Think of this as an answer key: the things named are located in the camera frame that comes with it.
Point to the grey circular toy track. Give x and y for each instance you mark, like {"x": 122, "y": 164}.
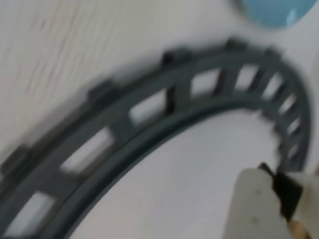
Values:
{"x": 182, "y": 94}

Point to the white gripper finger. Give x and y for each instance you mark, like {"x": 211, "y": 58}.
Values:
{"x": 311, "y": 199}
{"x": 251, "y": 204}

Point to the blue round dish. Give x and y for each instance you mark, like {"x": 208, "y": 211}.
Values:
{"x": 269, "y": 12}

